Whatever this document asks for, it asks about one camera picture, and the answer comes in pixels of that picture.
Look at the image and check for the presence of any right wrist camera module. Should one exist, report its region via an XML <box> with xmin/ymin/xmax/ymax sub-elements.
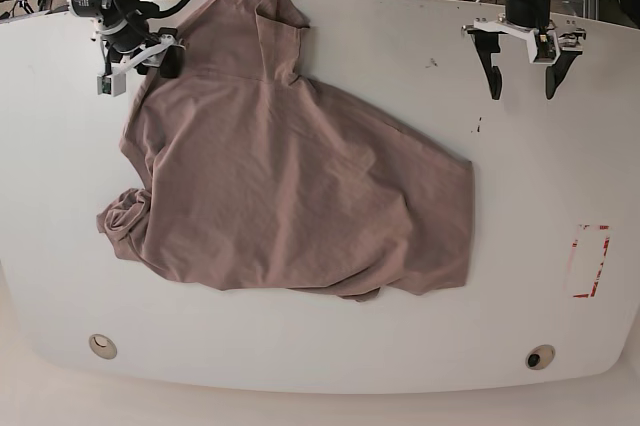
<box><xmin>97</xmin><ymin>71</ymin><xmax>127</xmax><ymax>97</ymax></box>

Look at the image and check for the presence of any red tape rectangle marking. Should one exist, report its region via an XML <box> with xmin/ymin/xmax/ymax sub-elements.
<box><xmin>565</xmin><ymin>224</ymin><xmax>611</xmax><ymax>299</ymax></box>

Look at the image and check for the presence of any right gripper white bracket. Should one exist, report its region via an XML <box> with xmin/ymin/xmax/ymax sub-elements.
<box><xmin>92</xmin><ymin>20</ymin><xmax>186</xmax><ymax>79</ymax></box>

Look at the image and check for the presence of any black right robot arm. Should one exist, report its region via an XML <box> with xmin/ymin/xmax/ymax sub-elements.
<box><xmin>67</xmin><ymin>0</ymin><xmax>191</xmax><ymax>96</ymax></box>

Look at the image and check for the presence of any table cable grommet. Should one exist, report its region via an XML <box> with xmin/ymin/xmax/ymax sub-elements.
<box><xmin>88</xmin><ymin>334</ymin><xmax>117</xmax><ymax>360</ymax></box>
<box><xmin>525</xmin><ymin>344</ymin><xmax>556</xmax><ymax>370</ymax></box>

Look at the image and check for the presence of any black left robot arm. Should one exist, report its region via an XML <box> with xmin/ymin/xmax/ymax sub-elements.
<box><xmin>462</xmin><ymin>0</ymin><xmax>586</xmax><ymax>100</ymax></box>

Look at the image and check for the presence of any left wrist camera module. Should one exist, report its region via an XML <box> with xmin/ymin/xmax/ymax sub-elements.
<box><xmin>534</xmin><ymin>32</ymin><xmax>557</xmax><ymax>64</ymax></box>

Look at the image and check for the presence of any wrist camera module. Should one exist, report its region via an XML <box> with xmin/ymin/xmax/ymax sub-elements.
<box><xmin>97</xmin><ymin>71</ymin><xmax>127</xmax><ymax>97</ymax></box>
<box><xmin>534</xmin><ymin>32</ymin><xmax>557</xmax><ymax>64</ymax></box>

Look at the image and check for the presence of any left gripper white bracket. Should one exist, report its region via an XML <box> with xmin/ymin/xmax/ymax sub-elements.
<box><xmin>462</xmin><ymin>14</ymin><xmax>586</xmax><ymax>100</ymax></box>

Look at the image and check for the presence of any left table cable grommet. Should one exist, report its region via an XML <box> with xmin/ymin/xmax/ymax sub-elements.
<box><xmin>88</xmin><ymin>334</ymin><xmax>117</xmax><ymax>360</ymax></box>

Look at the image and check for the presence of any right table cable grommet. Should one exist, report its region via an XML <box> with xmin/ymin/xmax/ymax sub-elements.
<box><xmin>525</xmin><ymin>344</ymin><xmax>556</xmax><ymax>370</ymax></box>

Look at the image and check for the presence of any mauve pink T-shirt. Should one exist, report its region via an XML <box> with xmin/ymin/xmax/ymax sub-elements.
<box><xmin>97</xmin><ymin>0</ymin><xmax>475</xmax><ymax>301</ymax></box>

